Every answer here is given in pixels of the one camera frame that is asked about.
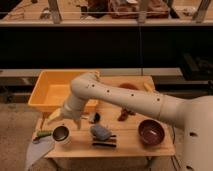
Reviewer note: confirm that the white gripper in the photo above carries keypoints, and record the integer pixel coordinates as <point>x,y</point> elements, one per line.
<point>66,113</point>

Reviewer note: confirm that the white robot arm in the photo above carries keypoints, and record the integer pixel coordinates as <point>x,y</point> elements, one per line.
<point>193,116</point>

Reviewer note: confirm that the dark red bowl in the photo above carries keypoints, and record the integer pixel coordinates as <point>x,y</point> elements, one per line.
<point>151,133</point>

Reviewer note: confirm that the brown figure toy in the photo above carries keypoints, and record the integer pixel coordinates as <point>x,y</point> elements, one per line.
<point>124,114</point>

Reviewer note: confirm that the yellow corn cob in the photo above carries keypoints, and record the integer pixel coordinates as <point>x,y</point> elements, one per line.
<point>148,87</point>

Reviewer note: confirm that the wooden table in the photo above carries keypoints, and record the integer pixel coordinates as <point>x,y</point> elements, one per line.
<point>128,141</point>

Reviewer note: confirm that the yellow plastic tray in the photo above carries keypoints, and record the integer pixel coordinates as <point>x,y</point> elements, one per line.
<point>52,88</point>

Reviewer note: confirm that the silver metal cup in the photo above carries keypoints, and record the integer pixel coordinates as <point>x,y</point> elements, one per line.
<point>61,134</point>

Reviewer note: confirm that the black handled brush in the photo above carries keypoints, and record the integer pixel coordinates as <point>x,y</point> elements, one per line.
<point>92,117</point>

